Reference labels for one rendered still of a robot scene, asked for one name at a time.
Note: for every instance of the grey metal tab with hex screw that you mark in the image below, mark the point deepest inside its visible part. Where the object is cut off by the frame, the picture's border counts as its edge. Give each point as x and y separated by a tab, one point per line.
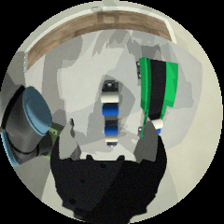
109	84

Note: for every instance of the white plastic bar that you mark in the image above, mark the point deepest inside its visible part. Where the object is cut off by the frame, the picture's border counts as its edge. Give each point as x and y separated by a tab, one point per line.
158	123
111	138
110	97

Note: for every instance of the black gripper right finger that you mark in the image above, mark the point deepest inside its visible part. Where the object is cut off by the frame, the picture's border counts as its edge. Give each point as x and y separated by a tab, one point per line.
150	153

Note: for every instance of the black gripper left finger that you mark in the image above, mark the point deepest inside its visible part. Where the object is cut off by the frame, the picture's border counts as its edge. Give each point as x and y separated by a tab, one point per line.
65	150

